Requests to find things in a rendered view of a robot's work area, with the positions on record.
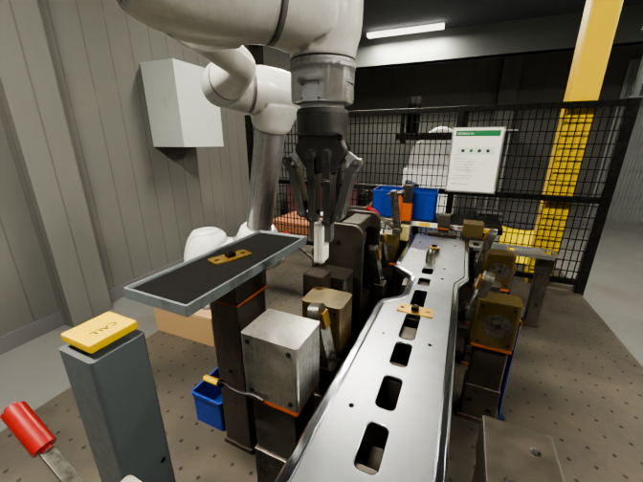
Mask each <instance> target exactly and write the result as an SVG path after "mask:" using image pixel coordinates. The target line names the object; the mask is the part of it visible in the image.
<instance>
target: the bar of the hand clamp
mask: <svg viewBox="0 0 643 482"><path fill-rule="evenodd" d="M399 195H401V197H402V198H403V197H405V195H406V193H405V190H404V189H402V190H401V192H399V191H398V189H396V190H395V189H394V190H392V191H391V192H390V193H387V196H389V197H390V201H391V211H392V223H393V228H394V229H399V230H400V234H401V222H400V209H399V198H398V196H399Z"/></svg>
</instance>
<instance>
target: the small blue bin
mask: <svg viewBox="0 0 643 482"><path fill-rule="evenodd" d="M209 375H211V376H214V377H215V378H218V379H219V372H218V366H217V367H216V368H215V369H214V370H213V371H212V372H211V373H210V374H209ZM191 395H192V396H193V397H194V402H195V408H196V414H197V419H198V420H199V421H201V422H203V423H205V424H207V425H210V426H212V427H215V428H217V429H219V430H221V431H225V430H226V424H225V417H224V409H223V402H222V394H221V388H220V387H218V386H216V385H213V384H211V383H207V382H204V381H202V382H201V383H199V384H198V385H196V386H195V387H194V388H193V389H192V390H191Z"/></svg>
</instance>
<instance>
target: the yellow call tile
mask: <svg viewBox="0 0 643 482"><path fill-rule="evenodd" d="M137 328H138V324H137V321H136V320H133V319H131V318H126V317H123V316H120V315H117V314H115V313H112V312H107V313H105V314H103V315H100V316H98V317H96V318H93V319H91V320H89V321H87V322H84V323H82V324H81V325H79V326H77V327H75V328H73V329H71V330H68V331H66V332H64V333H62V334H61V337H62V340H63V341H64V342H66V343H69V344H71V345H73V346H75V347H76V348H78V349H81V350H83V351H85V352H87V353H89V354H93V353H95V352H97V351H98V350H100V349H101V348H103V347H104V346H106V345H108V344H110V343H112V342H113V341H115V340H118V339H119V338H121V337H123V336H125V335H127V334H128V333H130V332H132V331H134V330H135V329H137Z"/></svg>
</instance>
